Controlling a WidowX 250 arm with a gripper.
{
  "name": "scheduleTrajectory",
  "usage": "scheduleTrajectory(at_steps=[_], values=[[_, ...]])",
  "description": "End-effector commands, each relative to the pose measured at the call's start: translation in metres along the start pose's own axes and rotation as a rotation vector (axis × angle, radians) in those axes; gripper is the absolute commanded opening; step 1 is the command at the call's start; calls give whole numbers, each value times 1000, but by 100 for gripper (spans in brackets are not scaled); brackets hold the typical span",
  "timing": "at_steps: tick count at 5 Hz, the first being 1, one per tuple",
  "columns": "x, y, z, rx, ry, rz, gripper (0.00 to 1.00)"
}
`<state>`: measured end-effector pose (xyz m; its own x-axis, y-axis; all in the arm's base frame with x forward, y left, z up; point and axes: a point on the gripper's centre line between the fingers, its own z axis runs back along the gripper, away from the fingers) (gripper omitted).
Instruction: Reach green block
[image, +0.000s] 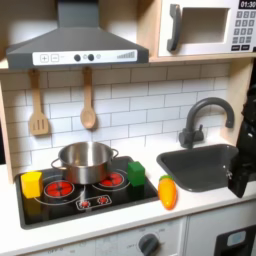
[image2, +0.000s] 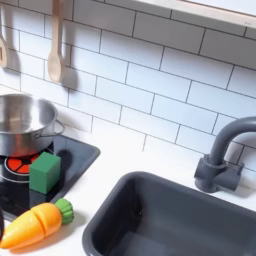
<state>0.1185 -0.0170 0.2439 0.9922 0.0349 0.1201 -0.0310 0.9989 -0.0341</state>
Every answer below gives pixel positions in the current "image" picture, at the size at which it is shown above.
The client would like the green block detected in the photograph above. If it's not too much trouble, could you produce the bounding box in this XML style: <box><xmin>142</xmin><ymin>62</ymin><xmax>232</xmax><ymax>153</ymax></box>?
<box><xmin>127</xmin><ymin>161</ymin><xmax>147</xmax><ymax>188</ymax></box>

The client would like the yellow block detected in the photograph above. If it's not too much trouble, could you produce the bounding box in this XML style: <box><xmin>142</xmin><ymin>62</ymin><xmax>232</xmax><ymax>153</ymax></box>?
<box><xmin>20</xmin><ymin>170</ymin><xmax>45</xmax><ymax>200</ymax></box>

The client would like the dark grey sink basin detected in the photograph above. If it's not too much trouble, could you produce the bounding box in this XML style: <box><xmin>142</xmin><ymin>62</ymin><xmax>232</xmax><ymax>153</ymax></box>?
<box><xmin>156</xmin><ymin>143</ymin><xmax>256</xmax><ymax>194</ymax></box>

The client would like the black appliance front panel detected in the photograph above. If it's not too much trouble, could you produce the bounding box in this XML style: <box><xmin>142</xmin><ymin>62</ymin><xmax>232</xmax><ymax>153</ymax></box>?
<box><xmin>213</xmin><ymin>224</ymin><xmax>256</xmax><ymax>256</ymax></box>

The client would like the dark grey curved tap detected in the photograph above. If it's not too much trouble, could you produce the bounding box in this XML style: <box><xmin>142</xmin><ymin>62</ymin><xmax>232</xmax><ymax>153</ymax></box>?
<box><xmin>178</xmin><ymin>96</ymin><xmax>236</xmax><ymax>150</ymax></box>

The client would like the orange toy carrot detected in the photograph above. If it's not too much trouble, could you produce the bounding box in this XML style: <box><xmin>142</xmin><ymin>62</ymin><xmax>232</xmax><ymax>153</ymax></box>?
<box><xmin>157</xmin><ymin>174</ymin><xmax>179</xmax><ymax>211</ymax></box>

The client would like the grey oven knob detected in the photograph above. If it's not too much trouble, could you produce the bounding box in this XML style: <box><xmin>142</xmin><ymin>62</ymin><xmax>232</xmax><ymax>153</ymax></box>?
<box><xmin>137</xmin><ymin>232</ymin><xmax>161</xmax><ymax>256</ymax></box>

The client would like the white toy microwave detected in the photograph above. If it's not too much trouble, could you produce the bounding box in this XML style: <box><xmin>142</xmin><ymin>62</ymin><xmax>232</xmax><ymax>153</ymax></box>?
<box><xmin>157</xmin><ymin>0</ymin><xmax>256</xmax><ymax>58</ymax></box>

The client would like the white oven control panel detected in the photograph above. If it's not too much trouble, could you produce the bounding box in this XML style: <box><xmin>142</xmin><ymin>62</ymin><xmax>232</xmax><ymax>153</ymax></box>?
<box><xmin>23</xmin><ymin>217</ymin><xmax>188</xmax><ymax>256</ymax></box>

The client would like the wooden spoon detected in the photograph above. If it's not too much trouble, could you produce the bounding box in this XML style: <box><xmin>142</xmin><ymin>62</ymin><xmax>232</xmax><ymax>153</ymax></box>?
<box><xmin>79</xmin><ymin>66</ymin><xmax>99</xmax><ymax>131</ymax></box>

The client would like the black toy stove top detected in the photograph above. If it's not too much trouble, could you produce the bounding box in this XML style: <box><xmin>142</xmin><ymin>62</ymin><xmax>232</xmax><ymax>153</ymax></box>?
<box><xmin>14</xmin><ymin>155</ymin><xmax>160</xmax><ymax>230</ymax></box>

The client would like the grey range hood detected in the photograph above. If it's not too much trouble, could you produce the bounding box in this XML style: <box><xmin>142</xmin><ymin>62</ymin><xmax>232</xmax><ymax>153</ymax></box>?
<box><xmin>5</xmin><ymin>0</ymin><xmax>150</xmax><ymax>71</ymax></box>

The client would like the wooden slotted spatula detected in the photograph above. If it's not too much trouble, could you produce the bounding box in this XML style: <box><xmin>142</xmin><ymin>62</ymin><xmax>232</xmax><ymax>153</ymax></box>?
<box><xmin>27</xmin><ymin>68</ymin><xmax>51</xmax><ymax>137</ymax></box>

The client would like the grey microwave door handle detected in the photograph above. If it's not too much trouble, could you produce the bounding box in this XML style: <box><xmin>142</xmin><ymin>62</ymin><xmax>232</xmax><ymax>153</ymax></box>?
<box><xmin>166</xmin><ymin>3</ymin><xmax>183</xmax><ymax>53</ymax></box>

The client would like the steel pot with handles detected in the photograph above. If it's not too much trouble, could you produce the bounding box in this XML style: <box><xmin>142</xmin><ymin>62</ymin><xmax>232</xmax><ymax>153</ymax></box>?
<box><xmin>50</xmin><ymin>141</ymin><xmax>120</xmax><ymax>186</ymax></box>

